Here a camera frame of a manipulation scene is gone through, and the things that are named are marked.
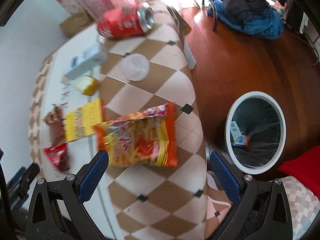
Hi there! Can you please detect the yellow white small wrapper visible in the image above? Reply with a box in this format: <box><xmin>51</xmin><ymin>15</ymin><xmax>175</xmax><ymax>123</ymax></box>
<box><xmin>75</xmin><ymin>75</ymin><xmax>99</xmax><ymax>96</ymax></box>

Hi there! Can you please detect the clear plastic lid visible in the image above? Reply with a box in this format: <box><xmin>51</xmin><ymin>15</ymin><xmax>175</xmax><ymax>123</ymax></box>
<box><xmin>120</xmin><ymin>54</ymin><xmax>150</xmax><ymax>82</ymax></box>

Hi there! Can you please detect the red coke can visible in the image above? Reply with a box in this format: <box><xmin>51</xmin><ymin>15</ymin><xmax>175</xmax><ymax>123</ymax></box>
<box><xmin>97</xmin><ymin>2</ymin><xmax>155</xmax><ymax>39</ymax></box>

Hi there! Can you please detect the white blue carton box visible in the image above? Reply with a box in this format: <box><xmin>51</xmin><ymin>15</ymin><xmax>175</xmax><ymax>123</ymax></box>
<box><xmin>64</xmin><ymin>42</ymin><xmax>107</xmax><ymax>80</ymax></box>

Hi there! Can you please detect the white round trash bin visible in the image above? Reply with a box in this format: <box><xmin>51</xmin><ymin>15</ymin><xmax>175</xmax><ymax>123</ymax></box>
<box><xmin>225</xmin><ymin>91</ymin><xmax>286</xmax><ymax>175</ymax></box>

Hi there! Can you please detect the brown snack wrapper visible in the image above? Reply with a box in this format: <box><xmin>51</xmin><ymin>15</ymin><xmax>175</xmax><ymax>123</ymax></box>
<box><xmin>43</xmin><ymin>104</ymin><xmax>65</xmax><ymax>146</ymax></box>

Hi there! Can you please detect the brown paper bag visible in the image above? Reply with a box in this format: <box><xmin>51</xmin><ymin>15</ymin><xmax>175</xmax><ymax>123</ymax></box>
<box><xmin>59</xmin><ymin>11</ymin><xmax>94</xmax><ymax>37</ymax></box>

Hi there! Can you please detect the pile of dark blue clothes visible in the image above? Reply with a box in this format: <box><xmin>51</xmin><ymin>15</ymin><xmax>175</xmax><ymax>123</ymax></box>
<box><xmin>207</xmin><ymin>0</ymin><xmax>284</xmax><ymax>40</ymax></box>

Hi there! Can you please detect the checkered brown white tablecloth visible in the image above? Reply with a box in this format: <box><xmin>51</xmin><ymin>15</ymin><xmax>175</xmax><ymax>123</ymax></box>
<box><xmin>29</xmin><ymin>0</ymin><xmax>207</xmax><ymax>239</ymax></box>

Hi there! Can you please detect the blue white milk carton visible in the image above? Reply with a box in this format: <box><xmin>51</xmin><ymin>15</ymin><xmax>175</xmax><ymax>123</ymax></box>
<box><xmin>230</xmin><ymin>121</ymin><xmax>250</xmax><ymax>147</ymax></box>

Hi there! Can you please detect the red snack wrapper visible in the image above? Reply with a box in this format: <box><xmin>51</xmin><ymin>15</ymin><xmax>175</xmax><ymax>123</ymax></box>
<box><xmin>43</xmin><ymin>143</ymin><xmax>70</xmax><ymax>173</ymax></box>

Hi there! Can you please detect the yellow cigarette box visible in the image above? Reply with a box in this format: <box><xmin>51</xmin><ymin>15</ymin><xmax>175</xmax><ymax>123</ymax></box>
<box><xmin>64</xmin><ymin>99</ymin><xmax>105</xmax><ymax>142</ymax></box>

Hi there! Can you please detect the orange noodle snack bag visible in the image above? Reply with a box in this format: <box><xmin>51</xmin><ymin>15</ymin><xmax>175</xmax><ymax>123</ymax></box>
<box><xmin>93</xmin><ymin>102</ymin><xmax>178</xmax><ymax>168</ymax></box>

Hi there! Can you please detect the red cloth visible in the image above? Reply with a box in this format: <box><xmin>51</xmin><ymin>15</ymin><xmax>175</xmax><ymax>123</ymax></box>
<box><xmin>277</xmin><ymin>146</ymin><xmax>320</xmax><ymax>198</ymax></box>

